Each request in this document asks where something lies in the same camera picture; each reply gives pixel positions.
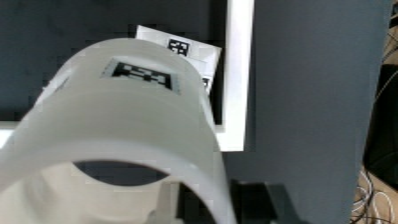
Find white floor cables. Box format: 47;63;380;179
351;63;398;224

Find white lamp base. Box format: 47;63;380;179
135;25;222;91

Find white lamp shade cone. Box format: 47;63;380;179
0;38;236;224

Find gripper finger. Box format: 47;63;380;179
229;180;309;224

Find black object beside table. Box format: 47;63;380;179
364;64;398;191

